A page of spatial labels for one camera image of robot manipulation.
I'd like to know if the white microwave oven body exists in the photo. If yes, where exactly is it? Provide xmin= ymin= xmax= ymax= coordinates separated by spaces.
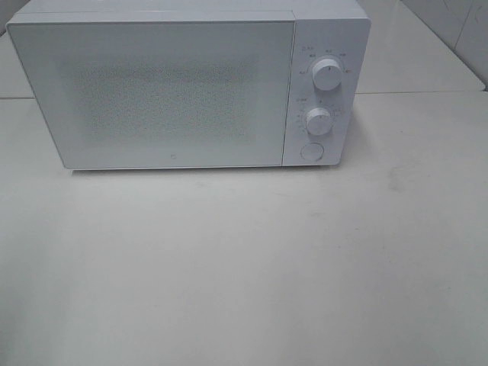
xmin=6 ymin=1 xmax=371 ymax=169

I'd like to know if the round white door button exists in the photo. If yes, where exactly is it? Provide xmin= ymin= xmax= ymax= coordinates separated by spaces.
xmin=300 ymin=143 xmax=324 ymax=162

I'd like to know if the white microwave door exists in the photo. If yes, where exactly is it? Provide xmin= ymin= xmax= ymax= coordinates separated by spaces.
xmin=8 ymin=21 xmax=294 ymax=170

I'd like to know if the upper white power knob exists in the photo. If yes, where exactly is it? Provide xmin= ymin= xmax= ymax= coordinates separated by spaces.
xmin=311 ymin=57 xmax=343 ymax=92

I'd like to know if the white timer knob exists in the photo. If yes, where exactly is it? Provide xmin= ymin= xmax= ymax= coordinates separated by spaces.
xmin=305 ymin=108 xmax=332 ymax=136

